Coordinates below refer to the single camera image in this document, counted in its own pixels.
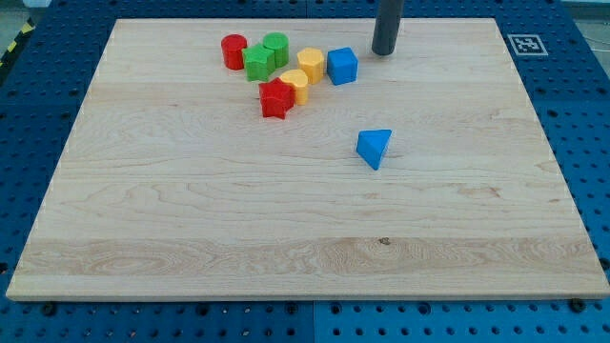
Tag blue triangular prism block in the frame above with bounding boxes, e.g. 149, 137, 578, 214
356, 129, 392, 171

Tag yellow heart block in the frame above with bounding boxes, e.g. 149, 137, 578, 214
279, 69, 309, 106

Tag green cylinder block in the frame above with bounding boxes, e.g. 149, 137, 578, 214
263, 32, 290, 68

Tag green star block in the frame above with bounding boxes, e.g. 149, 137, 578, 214
242, 43, 275, 82

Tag yellow hexagon block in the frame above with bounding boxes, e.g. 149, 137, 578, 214
296, 48, 325, 85

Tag white fiducial marker tag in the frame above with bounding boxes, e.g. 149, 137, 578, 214
507, 33, 548, 56

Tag red cylinder block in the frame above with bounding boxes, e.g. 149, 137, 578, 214
221, 33, 248, 71

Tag red star block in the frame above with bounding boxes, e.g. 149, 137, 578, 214
258, 78, 295, 120

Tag blue cube block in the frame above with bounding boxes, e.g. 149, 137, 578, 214
327, 47, 358, 86

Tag light wooden board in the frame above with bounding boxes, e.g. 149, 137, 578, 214
7, 18, 609, 302

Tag black yellow hazard tape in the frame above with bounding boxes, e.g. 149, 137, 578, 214
1, 17, 36, 69

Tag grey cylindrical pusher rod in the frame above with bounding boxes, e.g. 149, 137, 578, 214
372, 0, 404, 56

